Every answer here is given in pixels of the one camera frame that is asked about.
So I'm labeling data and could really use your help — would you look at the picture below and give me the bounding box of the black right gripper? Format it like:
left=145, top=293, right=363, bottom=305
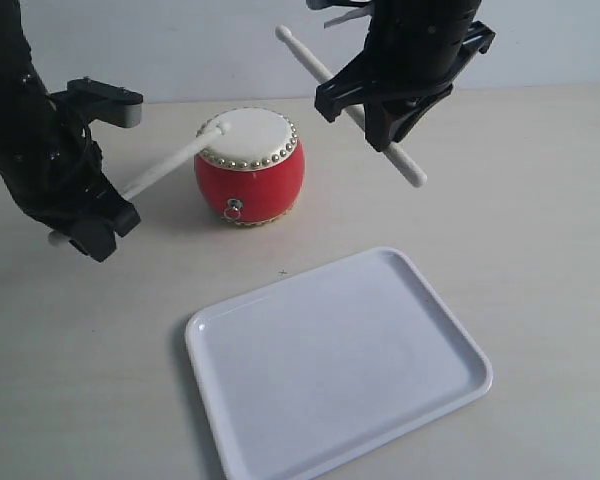
left=314, top=1, right=481, bottom=152

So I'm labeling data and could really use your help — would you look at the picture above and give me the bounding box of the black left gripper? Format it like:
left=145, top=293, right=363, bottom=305
left=0, top=92, right=141, bottom=262

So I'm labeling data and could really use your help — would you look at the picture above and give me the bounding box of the white wooden drumstick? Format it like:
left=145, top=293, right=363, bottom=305
left=275, top=25, right=427, bottom=188
left=47, top=121, right=234, bottom=249

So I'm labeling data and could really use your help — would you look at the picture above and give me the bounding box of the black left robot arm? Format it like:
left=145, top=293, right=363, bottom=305
left=0, top=1, right=144, bottom=262

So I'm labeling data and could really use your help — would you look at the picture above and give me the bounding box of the small red drum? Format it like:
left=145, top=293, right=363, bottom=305
left=193, top=107, right=305, bottom=226

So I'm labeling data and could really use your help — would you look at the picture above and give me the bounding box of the white plastic tray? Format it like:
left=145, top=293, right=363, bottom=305
left=184, top=247, right=494, bottom=479

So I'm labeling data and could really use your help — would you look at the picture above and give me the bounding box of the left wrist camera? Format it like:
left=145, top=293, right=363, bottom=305
left=51, top=77, right=144, bottom=129

